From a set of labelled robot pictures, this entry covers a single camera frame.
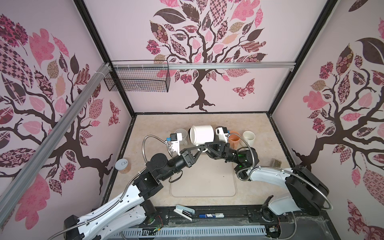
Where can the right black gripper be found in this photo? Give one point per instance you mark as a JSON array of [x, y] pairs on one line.
[[220, 150]]

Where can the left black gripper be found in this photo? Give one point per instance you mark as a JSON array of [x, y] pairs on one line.
[[187, 156]]

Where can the cream mug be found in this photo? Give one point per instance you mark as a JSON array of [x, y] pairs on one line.
[[184, 139]]

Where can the peach orange mug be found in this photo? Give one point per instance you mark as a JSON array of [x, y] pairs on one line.
[[234, 139]]

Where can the white ribbed mug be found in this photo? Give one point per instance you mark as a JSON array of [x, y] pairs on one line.
[[248, 139]]

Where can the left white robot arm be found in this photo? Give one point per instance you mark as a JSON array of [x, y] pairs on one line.
[[132, 207]]

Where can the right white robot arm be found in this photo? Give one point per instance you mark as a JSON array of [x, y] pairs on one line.
[[305, 192]]

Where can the clear plastic tray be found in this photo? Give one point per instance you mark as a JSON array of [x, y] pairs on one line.
[[207, 178]]

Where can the white stapler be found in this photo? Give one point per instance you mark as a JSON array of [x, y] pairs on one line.
[[184, 212]]

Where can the green spice jar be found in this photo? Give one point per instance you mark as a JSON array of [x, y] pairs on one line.
[[276, 163]]

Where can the blue white marker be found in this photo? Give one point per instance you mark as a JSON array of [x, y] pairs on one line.
[[215, 216]]

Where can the orange can white lid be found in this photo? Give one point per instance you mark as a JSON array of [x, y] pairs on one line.
[[123, 166]]

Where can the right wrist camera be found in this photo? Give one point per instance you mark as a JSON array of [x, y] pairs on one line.
[[222, 133]]

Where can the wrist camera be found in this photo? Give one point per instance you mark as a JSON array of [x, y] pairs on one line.
[[222, 133], [173, 144]]

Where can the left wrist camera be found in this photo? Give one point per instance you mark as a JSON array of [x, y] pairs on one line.
[[173, 144]]

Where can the black wire basket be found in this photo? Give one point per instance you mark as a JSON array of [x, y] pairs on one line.
[[139, 76]]

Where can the white slotted cable duct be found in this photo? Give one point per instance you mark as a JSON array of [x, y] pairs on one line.
[[222, 231]]

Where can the back aluminium rail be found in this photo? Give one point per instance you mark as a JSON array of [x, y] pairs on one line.
[[203, 66]]

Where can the aluminium rail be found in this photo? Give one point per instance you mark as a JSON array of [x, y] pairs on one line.
[[23, 180], [203, 66]]

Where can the left aluminium rail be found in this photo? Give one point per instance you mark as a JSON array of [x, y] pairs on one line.
[[23, 180]]

